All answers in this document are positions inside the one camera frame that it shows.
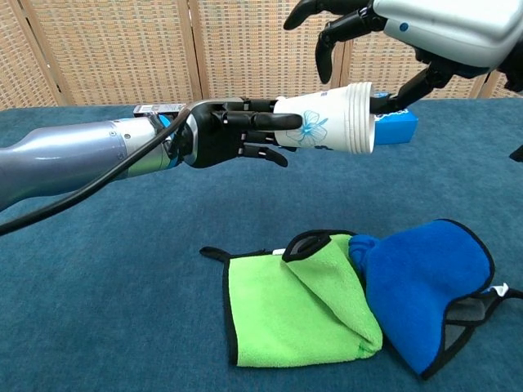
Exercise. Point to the teal blue table mat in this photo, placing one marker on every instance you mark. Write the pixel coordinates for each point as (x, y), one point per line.
(143, 286)

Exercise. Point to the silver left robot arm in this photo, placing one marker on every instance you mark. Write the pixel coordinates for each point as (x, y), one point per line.
(73, 159)

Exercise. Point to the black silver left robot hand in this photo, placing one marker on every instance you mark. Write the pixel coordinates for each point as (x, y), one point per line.
(212, 139)

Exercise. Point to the blue cookie box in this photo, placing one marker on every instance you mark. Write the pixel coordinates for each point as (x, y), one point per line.
(398, 126)

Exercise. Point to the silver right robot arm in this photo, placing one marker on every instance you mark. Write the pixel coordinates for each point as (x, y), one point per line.
(515, 69)

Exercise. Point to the small black white box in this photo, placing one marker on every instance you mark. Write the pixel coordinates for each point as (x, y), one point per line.
(157, 109)

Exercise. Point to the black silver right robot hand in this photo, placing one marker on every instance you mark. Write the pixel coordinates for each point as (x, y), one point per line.
(441, 28)

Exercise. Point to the white paper cup blue print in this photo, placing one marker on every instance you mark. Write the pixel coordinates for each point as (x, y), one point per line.
(363, 118)
(370, 126)
(356, 118)
(323, 108)

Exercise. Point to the woven bamboo folding screen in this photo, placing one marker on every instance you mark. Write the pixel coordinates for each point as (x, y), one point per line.
(143, 49)

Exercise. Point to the blue microfiber cloth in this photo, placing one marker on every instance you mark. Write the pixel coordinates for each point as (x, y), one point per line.
(417, 286)

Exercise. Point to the green microfiber cloth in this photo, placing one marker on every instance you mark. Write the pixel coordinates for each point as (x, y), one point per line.
(286, 314)

